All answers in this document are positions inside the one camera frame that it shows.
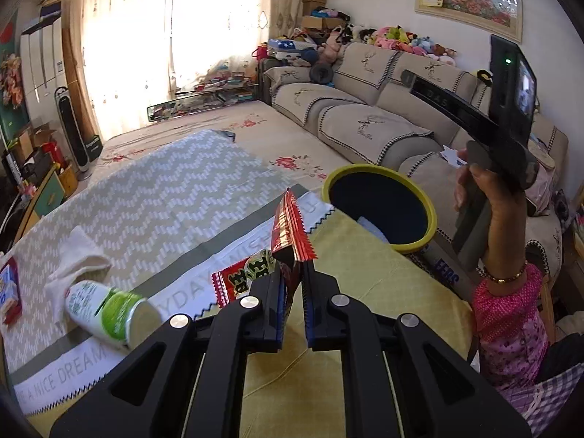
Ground black tower fan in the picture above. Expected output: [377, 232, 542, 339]
[54, 86, 92, 181]

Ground floral bed sheet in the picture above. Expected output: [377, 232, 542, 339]
[98, 100, 361, 192]

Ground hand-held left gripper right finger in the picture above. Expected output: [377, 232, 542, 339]
[299, 260, 532, 438]

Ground yellow tablecloth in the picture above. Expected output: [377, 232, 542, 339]
[27, 212, 475, 438]

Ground teal wooden cabinet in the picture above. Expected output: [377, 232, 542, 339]
[20, 164, 67, 220]

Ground person's right forearm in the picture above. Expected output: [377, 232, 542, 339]
[471, 255, 555, 395]

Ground person's right hand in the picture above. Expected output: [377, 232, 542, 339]
[454, 147, 526, 265]

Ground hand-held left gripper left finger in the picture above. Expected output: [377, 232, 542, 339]
[49, 262, 293, 438]

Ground pile of plush toys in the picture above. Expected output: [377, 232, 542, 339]
[319, 23, 457, 67]

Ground yellow round bin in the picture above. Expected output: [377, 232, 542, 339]
[320, 165, 438, 256]

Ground red snack packet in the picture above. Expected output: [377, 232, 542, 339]
[211, 249, 277, 308]

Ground grey zigzag table runner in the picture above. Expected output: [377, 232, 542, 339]
[0, 130, 336, 416]

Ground white papers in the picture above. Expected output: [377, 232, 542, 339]
[440, 145, 468, 165]

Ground cluttered glass low table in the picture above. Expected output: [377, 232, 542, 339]
[147, 87, 261, 122]

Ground red foil snack wrapper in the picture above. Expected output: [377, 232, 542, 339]
[270, 188, 318, 320]

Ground gold bracelet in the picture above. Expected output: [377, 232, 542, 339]
[481, 260, 527, 284]

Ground purple checked cloth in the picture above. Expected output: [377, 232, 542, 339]
[499, 362, 584, 427]

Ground white cloth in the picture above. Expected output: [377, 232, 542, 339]
[43, 226, 112, 315]

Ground beige curtain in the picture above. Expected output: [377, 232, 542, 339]
[64, 0, 311, 138]

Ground beige sofa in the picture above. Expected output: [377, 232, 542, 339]
[262, 42, 571, 302]

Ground red box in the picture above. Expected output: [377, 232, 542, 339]
[41, 141, 67, 169]

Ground white green plastic bottle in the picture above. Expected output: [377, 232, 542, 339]
[64, 280, 162, 352]

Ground small snack box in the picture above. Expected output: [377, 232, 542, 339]
[0, 255, 23, 324]

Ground open cardboard box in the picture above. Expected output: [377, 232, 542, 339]
[301, 16, 345, 30]

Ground artificial flower bunch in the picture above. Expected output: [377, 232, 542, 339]
[0, 52, 23, 110]

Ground blue white starred bag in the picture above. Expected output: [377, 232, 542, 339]
[267, 39, 315, 62]

